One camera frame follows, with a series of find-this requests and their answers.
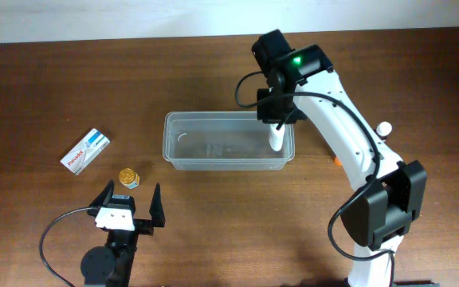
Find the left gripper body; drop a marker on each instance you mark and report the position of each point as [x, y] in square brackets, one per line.
[143, 226]

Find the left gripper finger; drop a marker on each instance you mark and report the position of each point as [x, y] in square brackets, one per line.
[156, 208]
[104, 196]

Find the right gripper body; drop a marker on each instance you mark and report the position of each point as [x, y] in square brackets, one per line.
[273, 110]

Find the small gold lid jar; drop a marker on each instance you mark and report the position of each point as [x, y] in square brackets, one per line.
[129, 178]

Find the orange tube white cap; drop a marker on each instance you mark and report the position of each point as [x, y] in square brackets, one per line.
[337, 161]

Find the dark bottle white cap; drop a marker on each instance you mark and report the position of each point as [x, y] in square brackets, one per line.
[383, 129]

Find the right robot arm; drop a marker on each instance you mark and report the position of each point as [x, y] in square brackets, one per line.
[302, 84]

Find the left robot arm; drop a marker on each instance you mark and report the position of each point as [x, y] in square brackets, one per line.
[111, 263]

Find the clear plastic container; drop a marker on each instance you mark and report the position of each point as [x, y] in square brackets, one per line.
[223, 141]

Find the white Panadol box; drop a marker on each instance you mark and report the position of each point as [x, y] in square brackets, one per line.
[85, 151]

